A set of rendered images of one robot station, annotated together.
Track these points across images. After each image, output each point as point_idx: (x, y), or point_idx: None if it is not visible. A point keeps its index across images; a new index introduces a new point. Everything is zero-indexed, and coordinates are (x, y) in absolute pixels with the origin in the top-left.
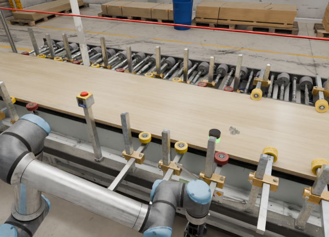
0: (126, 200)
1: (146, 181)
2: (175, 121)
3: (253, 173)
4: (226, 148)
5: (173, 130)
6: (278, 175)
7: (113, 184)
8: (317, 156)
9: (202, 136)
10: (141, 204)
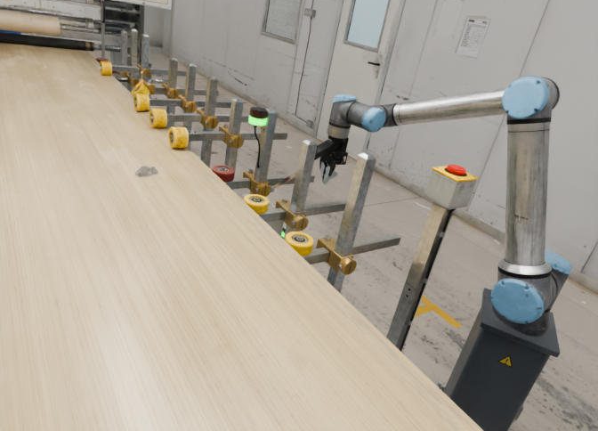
0: (415, 101)
1: None
2: (206, 229)
3: (235, 135)
4: (199, 170)
5: (234, 220)
6: None
7: (390, 236)
8: (125, 126)
9: (203, 191)
10: (401, 103)
